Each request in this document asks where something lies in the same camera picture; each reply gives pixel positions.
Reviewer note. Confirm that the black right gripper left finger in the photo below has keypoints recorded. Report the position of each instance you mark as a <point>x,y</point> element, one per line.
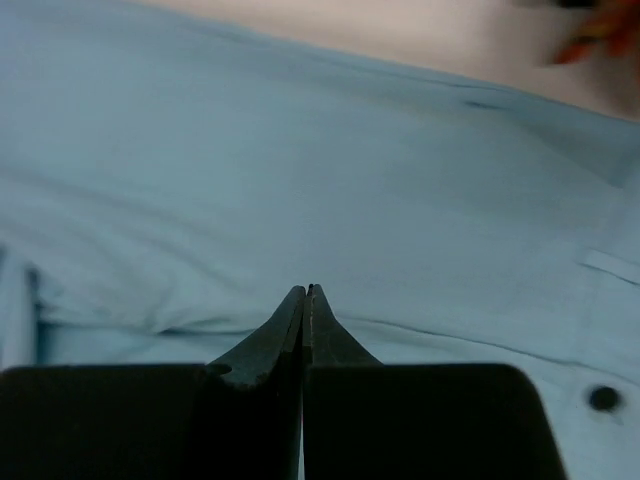
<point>233,418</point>

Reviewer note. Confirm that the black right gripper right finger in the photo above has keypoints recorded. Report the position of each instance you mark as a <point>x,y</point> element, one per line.
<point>363,419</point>

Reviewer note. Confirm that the light blue trousers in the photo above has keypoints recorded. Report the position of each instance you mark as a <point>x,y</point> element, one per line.
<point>165,180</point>

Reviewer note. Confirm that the orange camouflage garment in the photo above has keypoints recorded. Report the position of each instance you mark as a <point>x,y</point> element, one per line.
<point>612,23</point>

